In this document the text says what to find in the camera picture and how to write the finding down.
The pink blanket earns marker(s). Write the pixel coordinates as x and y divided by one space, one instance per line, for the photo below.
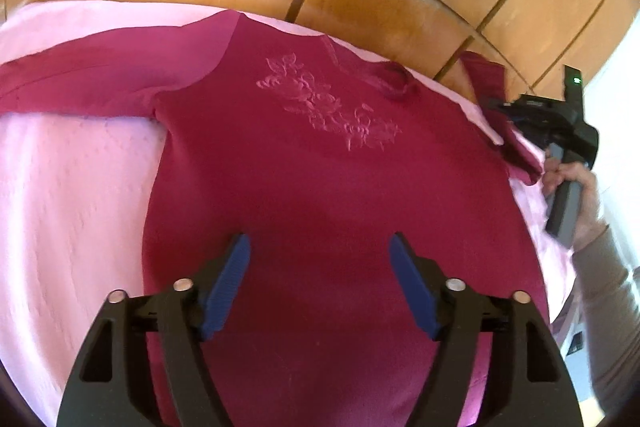
75 207

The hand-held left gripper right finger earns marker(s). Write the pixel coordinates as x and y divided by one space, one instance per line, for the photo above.
412 282

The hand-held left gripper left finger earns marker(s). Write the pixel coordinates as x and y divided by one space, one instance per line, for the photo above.
227 279

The magenta embroidered sweater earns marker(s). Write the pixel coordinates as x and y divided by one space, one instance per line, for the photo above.
300 187

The person's right forearm grey sleeve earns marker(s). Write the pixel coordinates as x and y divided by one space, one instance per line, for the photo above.
612 307

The person's right hand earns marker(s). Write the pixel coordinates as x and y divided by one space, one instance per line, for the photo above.
590 207

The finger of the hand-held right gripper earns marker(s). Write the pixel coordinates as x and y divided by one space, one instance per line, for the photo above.
500 107

